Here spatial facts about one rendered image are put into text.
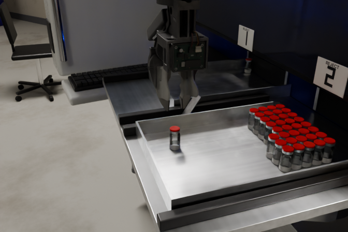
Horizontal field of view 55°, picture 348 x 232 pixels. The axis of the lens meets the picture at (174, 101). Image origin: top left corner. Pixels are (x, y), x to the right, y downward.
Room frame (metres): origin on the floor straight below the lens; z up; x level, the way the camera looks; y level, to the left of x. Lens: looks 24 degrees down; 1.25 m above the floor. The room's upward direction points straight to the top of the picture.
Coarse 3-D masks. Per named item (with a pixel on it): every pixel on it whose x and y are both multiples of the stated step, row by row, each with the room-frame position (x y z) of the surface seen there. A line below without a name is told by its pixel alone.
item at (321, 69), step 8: (320, 64) 0.66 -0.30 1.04; (328, 64) 0.63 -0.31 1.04; (336, 64) 0.62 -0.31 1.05; (320, 72) 0.65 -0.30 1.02; (328, 72) 0.63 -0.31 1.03; (336, 72) 0.61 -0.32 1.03; (344, 72) 0.59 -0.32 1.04; (320, 80) 0.65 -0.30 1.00; (328, 80) 0.63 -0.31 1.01; (336, 80) 0.61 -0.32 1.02; (344, 80) 0.59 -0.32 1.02; (328, 88) 0.62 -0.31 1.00; (336, 88) 0.60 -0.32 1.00; (344, 88) 0.59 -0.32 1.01
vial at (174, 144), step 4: (172, 132) 0.57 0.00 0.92; (176, 132) 0.57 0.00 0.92; (172, 136) 0.57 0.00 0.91; (176, 136) 0.57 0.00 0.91; (172, 140) 0.57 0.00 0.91; (176, 140) 0.57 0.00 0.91; (172, 144) 0.57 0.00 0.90; (176, 144) 0.57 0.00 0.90; (172, 148) 0.57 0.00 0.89; (176, 148) 0.57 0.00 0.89
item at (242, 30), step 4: (240, 28) 0.98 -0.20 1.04; (244, 28) 0.96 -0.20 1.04; (248, 28) 0.94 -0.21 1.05; (240, 32) 0.98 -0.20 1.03; (244, 32) 0.95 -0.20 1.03; (248, 32) 0.94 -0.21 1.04; (252, 32) 0.91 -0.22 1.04; (240, 36) 0.98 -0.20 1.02; (244, 36) 0.95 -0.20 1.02; (248, 36) 0.93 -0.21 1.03; (252, 36) 0.91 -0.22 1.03; (240, 40) 0.97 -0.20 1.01; (244, 40) 0.95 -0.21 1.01; (248, 40) 0.93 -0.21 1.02; (252, 40) 0.91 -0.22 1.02; (240, 44) 0.97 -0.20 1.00; (244, 44) 0.95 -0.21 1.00; (248, 44) 0.93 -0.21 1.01; (252, 44) 0.91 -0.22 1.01; (248, 48) 0.93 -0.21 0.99; (252, 48) 0.91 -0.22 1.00
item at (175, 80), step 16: (208, 64) 1.05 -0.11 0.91; (224, 64) 1.07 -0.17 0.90; (240, 64) 1.09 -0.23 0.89; (176, 80) 0.97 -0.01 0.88; (208, 80) 0.97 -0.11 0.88; (224, 80) 0.97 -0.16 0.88; (240, 80) 0.97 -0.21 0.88; (256, 80) 0.97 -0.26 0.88; (176, 96) 0.84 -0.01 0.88; (192, 96) 0.84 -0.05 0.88; (208, 96) 0.77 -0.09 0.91; (224, 96) 0.79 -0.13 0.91; (240, 96) 0.80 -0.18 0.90; (272, 96) 0.83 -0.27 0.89
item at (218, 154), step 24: (144, 120) 0.64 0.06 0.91; (168, 120) 0.65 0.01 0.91; (192, 120) 0.67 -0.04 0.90; (216, 120) 0.69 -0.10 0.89; (240, 120) 0.70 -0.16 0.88; (144, 144) 0.55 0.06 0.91; (168, 144) 0.59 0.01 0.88; (192, 144) 0.59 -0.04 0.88; (216, 144) 0.59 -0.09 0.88; (240, 144) 0.59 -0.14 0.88; (264, 144) 0.59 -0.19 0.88; (168, 168) 0.51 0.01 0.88; (192, 168) 0.51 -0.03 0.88; (216, 168) 0.51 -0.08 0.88; (240, 168) 0.51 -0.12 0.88; (264, 168) 0.51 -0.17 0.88; (312, 168) 0.46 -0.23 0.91; (336, 168) 0.48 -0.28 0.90; (168, 192) 0.40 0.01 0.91; (192, 192) 0.44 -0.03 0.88; (216, 192) 0.41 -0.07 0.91; (240, 192) 0.42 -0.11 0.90
